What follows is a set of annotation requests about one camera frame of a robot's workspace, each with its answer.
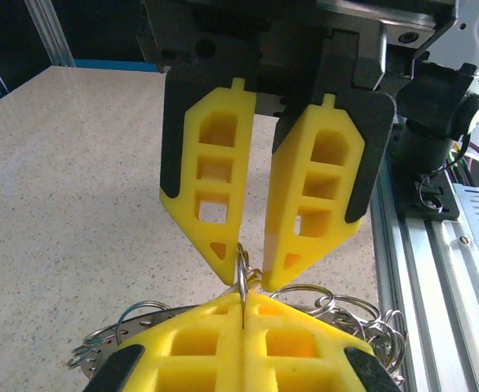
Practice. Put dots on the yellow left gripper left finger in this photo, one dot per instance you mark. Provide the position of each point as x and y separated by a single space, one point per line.
182 367

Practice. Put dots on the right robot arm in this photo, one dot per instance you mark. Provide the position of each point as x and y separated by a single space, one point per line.
427 143

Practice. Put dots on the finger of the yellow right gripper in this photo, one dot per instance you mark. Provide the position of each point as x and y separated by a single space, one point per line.
288 196
190 183

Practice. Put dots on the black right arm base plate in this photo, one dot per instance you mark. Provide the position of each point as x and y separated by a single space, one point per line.
410 204

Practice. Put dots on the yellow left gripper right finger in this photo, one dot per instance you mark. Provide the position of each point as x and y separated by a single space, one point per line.
304 367

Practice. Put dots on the aluminium frame post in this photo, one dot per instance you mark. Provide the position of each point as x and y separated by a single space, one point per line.
49 32

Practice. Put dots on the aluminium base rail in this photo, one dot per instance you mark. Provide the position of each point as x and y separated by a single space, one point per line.
418 286

